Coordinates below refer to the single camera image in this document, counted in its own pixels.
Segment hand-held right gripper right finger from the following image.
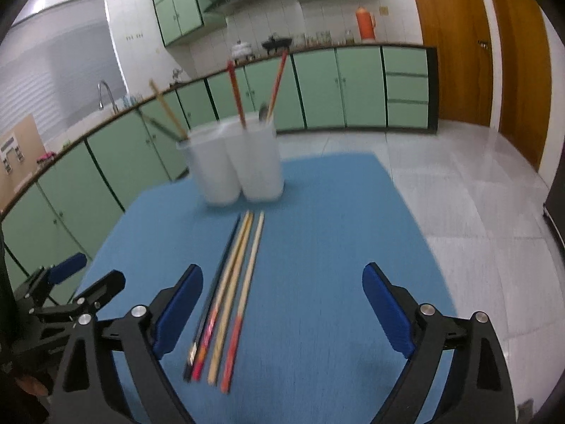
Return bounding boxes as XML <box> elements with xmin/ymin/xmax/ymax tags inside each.
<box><xmin>362</xmin><ymin>262</ymin><xmax>517</xmax><ymax>424</ymax></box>

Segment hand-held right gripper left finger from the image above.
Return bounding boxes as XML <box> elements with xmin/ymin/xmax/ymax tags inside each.
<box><xmin>53</xmin><ymin>264</ymin><xmax>204</xmax><ymax>424</ymax></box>

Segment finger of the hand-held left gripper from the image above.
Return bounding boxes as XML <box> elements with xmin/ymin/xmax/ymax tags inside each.
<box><xmin>31</xmin><ymin>269</ymin><xmax>126</xmax><ymax>333</ymax></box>
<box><xmin>13</xmin><ymin>253</ymin><xmax>88</xmax><ymax>307</ymax></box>

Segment dark blue chopstick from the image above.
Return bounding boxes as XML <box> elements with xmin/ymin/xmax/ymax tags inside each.
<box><xmin>183</xmin><ymin>214</ymin><xmax>242</xmax><ymax>383</ymax></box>
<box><xmin>140</xmin><ymin>114</ymin><xmax>183</xmax><ymax>140</ymax></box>

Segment red-ended wooden chopstick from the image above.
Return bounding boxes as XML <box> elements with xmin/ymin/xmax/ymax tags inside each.
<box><xmin>192</xmin><ymin>211</ymin><xmax>252</xmax><ymax>381</ymax></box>
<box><xmin>226</xmin><ymin>61</ymin><xmax>247</xmax><ymax>129</ymax></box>
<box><xmin>267</xmin><ymin>51</ymin><xmax>289</xmax><ymax>121</ymax></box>
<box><xmin>220</xmin><ymin>211</ymin><xmax>266</xmax><ymax>394</ymax></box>

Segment plain wooden chopstick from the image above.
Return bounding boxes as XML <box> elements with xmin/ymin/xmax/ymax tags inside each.
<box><xmin>207</xmin><ymin>211</ymin><xmax>255</xmax><ymax>385</ymax></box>
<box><xmin>149</xmin><ymin>78</ymin><xmax>188</xmax><ymax>140</ymax></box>

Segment white plastic utensil holder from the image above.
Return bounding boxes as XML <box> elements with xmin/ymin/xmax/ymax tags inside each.
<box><xmin>177</xmin><ymin>112</ymin><xmax>285</xmax><ymax>206</ymax></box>

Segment person's left hand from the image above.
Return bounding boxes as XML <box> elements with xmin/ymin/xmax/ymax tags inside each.
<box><xmin>15</xmin><ymin>373</ymin><xmax>54</xmax><ymax>397</ymax></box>

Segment blue table mat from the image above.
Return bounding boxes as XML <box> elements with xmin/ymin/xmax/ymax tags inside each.
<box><xmin>73</xmin><ymin>152</ymin><xmax>457</xmax><ymax>424</ymax></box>

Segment cardboard box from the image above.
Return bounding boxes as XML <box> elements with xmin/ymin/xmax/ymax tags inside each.
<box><xmin>0</xmin><ymin>114</ymin><xmax>45</xmax><ymax>213</ymax></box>

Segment metal kitchen faucet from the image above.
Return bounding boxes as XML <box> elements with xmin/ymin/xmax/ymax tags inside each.
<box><xmin>97</xmin><ymin>80</ymin><xmax>119</xmax><ymax>114</ymax></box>

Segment white window blind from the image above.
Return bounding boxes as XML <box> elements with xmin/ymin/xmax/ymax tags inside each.
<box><xmin>0</xmin><ymin>0</ymin><xmax>126</xmax><ymax>142</ymax></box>

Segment dark glass-front cabinet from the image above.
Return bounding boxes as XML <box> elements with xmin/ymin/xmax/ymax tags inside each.
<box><xmin>543</xmin><ymin>177</ymin><xmax>565</xmax><ymax>248</ymax></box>

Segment green base cabinets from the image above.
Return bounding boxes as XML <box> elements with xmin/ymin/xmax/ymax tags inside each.
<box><xmin>0</xmin><ymin>44</ymin><xmax>440</xmax><ymax>283</ymax></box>

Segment plain wooden door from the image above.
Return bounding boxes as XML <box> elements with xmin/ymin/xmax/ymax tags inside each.
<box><xmin>481</xmin><ymin>0</ymin><xmax>552</xmax><ymax>173</ymax></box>

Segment black wok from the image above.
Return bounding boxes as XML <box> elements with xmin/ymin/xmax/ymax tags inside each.
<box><xmin>261</xmin><ymin>35</ymin><xmax>293</xmax><ymax>52</ymax></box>

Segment orange thermos flask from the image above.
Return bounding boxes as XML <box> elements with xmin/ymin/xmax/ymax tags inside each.
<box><xmin>356</xmin><ymin>6</ymin><xmax>377</xmax><ymax>43</ymax></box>

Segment wooden door with handle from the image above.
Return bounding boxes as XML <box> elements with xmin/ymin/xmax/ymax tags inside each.
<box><xmin>404</xmin><ymin>0</ymin><xmax>494</xmax><ymax>128</ymax></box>

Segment green wall cabinets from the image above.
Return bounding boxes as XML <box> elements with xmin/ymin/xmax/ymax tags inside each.
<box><xmin>149</xmin><ymin>0</ymin><xmax>381</xmax><ymax>47</ymax></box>

